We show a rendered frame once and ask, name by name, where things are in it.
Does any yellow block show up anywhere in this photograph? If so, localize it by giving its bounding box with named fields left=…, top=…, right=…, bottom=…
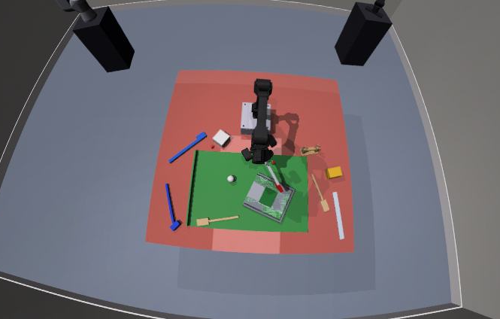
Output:
left=326, top=166, right=342, bottom=179

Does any green putting mat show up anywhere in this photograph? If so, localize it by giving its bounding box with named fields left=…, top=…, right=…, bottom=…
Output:
left=189, top=150, right=308, bottom=232

